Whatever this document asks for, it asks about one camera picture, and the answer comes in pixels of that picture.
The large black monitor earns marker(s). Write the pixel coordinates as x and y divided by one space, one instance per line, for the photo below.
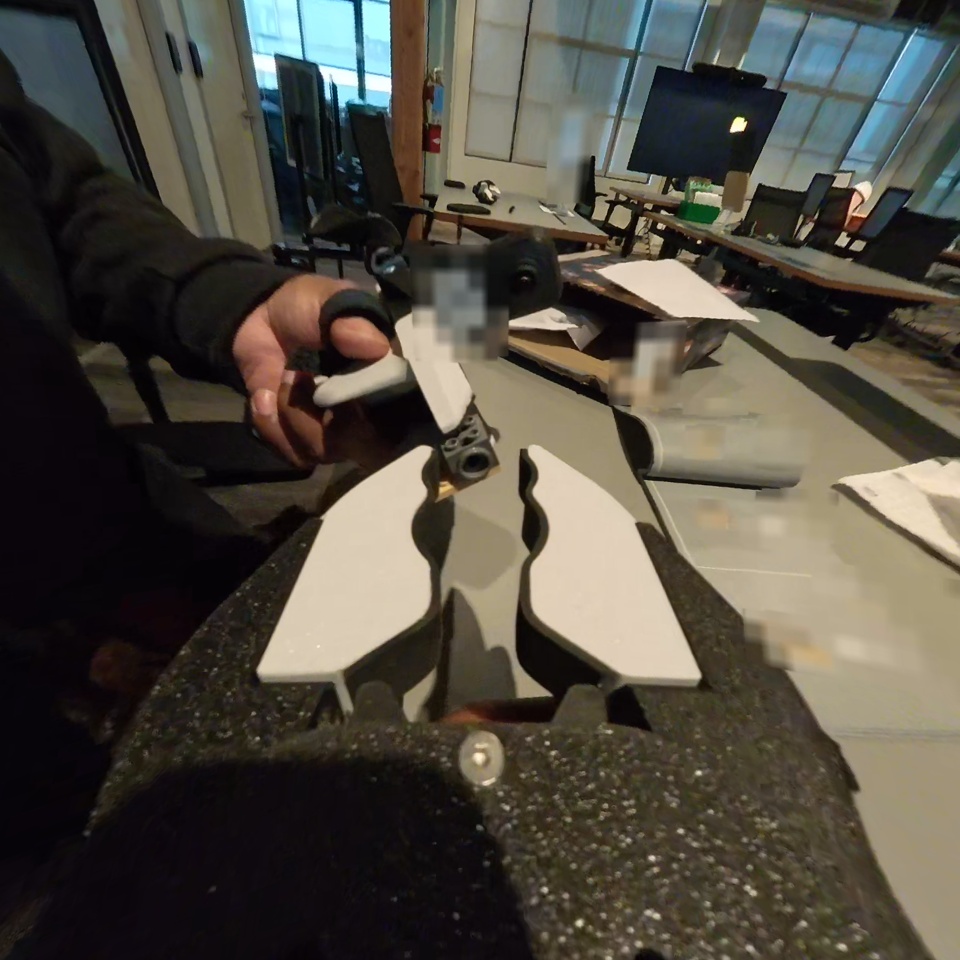
705 124

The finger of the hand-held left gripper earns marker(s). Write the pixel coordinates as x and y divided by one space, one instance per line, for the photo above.
450 397

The black and white headphones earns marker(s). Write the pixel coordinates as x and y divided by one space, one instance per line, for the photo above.
486 191

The long grey office table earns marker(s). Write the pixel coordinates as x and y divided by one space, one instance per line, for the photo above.
825 262

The yellow brick plate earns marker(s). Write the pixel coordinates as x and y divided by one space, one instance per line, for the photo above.
448 489

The flattened cardboard box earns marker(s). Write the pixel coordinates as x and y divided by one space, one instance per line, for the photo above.
570 360

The black office chair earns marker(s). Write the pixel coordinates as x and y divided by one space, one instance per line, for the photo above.
919 247
829 206
776 214
379 165

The green box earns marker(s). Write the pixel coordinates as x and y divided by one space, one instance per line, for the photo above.
701 208

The dark grey brick with hole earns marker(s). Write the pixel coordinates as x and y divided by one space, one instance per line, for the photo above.
469 450

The grey instruction booklet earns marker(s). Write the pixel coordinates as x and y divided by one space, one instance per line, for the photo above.
735 547

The wooden post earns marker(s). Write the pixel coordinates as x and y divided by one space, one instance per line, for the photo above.
409 112

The white crumpled paper sheet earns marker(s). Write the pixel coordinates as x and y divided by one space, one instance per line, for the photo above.
915 502

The grey desk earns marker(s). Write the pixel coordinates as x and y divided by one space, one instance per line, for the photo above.
555 420

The person's left forearm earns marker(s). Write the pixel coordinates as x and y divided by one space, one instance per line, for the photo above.
150 262

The red fire extinguisher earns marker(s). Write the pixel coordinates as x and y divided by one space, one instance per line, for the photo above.
430 112

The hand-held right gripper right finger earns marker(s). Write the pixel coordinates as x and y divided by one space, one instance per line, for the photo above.
600 577

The person's left hand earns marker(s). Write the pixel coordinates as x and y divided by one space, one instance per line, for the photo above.
277 352

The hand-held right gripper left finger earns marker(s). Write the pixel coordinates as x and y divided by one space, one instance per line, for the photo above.
360 577

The white flat paper sheet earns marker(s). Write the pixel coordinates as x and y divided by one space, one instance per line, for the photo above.
675 289

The black display on stand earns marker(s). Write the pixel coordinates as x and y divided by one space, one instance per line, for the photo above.
300 112

